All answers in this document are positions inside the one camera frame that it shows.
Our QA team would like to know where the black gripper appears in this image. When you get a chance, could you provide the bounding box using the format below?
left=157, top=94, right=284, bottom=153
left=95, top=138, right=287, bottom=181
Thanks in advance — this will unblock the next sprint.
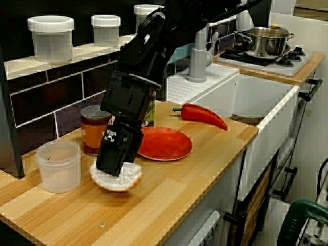
left=96, top=71, right=162, bottom=178

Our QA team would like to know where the toy bread slice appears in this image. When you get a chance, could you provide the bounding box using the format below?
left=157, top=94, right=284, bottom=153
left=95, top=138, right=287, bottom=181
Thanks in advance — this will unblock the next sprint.
left=89, top=161, right=144, bottom=193

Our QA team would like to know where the green peas can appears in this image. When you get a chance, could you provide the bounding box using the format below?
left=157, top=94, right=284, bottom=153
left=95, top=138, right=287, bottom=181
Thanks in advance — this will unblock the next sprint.
left=142, top=89, right=156, bottom=128

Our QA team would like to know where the orange beans can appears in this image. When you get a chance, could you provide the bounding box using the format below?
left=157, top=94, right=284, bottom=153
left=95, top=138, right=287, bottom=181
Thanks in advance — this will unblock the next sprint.
left=80, top=105, right=113, bottom=157

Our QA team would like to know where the red round plate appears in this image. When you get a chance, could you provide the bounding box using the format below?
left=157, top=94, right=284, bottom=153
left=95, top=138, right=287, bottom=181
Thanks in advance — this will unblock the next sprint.
left=137, top=126, right=193, bottom=161

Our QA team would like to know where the clear lidless plastic jar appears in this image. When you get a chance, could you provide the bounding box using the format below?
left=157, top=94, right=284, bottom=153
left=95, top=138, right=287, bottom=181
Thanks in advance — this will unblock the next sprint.
left=36, top=140, right=82, bottom=194

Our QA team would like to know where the dark grey hutch side panel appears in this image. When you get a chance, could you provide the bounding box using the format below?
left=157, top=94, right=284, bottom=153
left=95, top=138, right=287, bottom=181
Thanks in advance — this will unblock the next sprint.
left=0, top=42, right=26, bottom=179
left=153, top=58, right=169, bottom=103

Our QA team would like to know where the red toy chili pepper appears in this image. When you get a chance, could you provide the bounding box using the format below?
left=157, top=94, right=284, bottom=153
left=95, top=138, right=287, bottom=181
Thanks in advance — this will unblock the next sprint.
left=172, top=103, right=229, bottom=131

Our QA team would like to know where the white tiled shelf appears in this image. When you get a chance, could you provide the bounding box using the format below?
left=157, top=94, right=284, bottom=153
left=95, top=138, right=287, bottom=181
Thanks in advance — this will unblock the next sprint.
left=4, top=33, right=136, bottom=80

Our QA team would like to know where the grey toy faucet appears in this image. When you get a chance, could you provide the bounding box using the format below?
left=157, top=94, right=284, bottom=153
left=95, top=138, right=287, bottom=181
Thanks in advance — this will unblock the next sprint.
left=186, top=24, right=220, bottom=84

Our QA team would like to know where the small white lidded jar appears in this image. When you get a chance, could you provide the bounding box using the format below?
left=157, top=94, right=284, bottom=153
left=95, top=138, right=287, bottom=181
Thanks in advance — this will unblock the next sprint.
left=91, top=14, right=121, bottom=48

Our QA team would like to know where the grey toy dispenser panel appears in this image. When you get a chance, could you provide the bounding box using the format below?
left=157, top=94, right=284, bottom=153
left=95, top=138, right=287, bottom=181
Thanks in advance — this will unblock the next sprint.
left=194, top=210, right=222, bottom=246

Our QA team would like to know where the large white lidded jar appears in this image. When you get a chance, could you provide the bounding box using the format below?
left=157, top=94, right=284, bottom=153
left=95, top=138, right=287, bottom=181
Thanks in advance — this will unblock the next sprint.
left=27, top=15, right=75, bottom=64

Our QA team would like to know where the white lidded plastic jar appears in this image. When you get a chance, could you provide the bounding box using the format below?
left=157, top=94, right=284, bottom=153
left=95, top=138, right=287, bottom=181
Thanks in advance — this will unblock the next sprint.
left=133, top=4, right=165, bottom=29

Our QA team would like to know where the wooden cabinet door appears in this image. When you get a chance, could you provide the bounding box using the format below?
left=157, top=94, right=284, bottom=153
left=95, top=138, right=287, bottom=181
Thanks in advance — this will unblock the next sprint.
left=228, top=162, right=273, bottom=246

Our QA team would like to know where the black burner grate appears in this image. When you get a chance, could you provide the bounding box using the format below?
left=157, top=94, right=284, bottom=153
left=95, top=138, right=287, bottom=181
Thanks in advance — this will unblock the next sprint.
left=219, top=45, right=292, bottom=67

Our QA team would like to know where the white toy sink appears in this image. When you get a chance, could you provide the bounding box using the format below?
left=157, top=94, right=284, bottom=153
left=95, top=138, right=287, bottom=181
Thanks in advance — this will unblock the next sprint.
left=166, top=63, right=300, bottom=206

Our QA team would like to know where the steel cooking pot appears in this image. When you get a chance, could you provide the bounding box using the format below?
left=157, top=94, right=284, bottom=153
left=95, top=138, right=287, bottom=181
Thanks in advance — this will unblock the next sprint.
left=233, top=27, right=295, bottom=58

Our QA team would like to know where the green clamp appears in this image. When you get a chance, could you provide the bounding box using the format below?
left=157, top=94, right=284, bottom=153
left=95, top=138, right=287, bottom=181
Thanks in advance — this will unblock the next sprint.
left=276, top=199, right=328, bottom=246

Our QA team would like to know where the steel pot lid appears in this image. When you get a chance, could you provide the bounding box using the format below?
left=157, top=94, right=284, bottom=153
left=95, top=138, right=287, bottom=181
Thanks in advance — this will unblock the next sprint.
left=245, top=24, right=291, bottom=39

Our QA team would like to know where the toy stove top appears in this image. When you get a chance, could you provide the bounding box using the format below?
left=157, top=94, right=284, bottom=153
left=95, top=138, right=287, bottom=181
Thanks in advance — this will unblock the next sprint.
left=214, top=45, right=315, bottom=77

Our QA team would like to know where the black cabinet handle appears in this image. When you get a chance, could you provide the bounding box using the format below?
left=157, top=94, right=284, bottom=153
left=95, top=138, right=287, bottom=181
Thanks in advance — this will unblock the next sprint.
left=272, top=167, right=299, bottom=201

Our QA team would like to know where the grey kitchen post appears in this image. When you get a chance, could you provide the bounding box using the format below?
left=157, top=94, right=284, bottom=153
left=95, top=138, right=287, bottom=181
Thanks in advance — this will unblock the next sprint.
left=235, top=9, right=255, bottom=33

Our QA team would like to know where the thick black cable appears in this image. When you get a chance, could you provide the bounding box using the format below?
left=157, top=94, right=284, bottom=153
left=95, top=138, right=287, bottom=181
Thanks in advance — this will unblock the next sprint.
left=317, top=157, right=328, bottom=198

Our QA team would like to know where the black oven handle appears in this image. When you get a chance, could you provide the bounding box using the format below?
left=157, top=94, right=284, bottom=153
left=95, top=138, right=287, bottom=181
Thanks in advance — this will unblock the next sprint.
left=298, top=78, right=323, bottom=103

